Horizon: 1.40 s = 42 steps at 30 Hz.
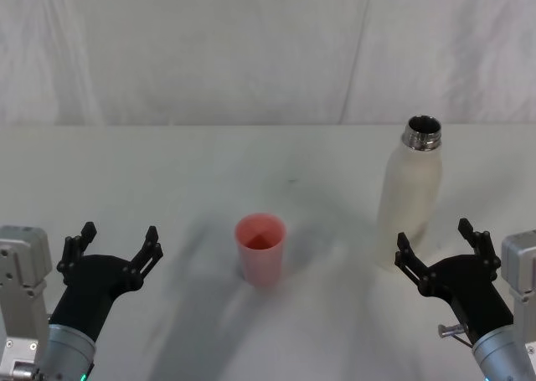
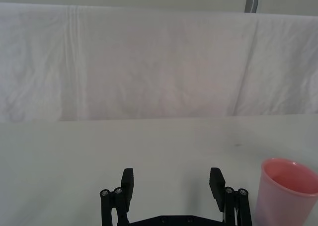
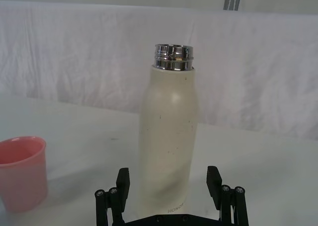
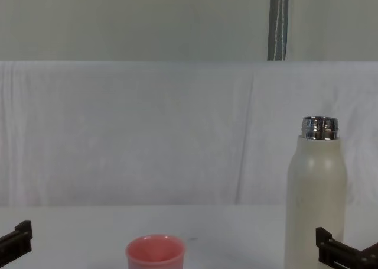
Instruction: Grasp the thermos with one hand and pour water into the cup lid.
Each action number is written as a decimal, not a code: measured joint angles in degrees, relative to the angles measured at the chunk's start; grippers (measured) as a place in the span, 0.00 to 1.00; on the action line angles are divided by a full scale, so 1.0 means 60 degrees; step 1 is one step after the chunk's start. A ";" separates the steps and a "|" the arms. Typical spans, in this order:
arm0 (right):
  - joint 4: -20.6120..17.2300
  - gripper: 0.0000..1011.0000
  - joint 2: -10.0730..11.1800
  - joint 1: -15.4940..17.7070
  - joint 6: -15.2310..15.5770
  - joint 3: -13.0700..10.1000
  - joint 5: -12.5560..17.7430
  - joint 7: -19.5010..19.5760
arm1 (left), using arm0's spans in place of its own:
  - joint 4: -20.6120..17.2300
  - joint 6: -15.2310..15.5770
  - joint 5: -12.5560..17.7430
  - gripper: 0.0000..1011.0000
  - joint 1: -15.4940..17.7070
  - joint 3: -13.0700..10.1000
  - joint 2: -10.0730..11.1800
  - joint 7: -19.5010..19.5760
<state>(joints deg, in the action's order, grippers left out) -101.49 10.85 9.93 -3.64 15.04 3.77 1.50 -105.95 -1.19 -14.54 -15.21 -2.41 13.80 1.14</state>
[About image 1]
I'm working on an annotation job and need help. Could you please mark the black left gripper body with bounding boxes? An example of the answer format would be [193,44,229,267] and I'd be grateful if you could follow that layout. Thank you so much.
[49,254,142,345]

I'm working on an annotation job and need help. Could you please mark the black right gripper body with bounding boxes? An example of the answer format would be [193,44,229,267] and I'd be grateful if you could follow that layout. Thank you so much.
[426,252,515,349]

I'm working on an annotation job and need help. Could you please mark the cream vacuum bottle steel neck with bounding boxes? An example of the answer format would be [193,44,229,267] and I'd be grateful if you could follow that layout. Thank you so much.
[376,114,445,274]

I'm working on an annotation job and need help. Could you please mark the thin dark cable silver plug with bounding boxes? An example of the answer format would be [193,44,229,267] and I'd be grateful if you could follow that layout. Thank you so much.
[437,322,477,350]

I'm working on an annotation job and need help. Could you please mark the white curtain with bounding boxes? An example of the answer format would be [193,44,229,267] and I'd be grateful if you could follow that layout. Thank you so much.
[0,0,536,127]

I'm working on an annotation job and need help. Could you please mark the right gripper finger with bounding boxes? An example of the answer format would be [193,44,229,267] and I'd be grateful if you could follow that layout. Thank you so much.
[456,217,503,281]
[393,231,437,298]

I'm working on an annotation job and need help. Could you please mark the pink plastic cup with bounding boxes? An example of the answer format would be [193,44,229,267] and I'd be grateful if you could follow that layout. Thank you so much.
[234,213,288,288]

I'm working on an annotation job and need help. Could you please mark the white tablecloth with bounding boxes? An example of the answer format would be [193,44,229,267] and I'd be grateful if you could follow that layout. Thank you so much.
[0,123,536,381]

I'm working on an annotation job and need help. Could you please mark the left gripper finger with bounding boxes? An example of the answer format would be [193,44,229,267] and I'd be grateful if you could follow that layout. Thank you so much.
[56,220,99,286]
[121,225,164,292]

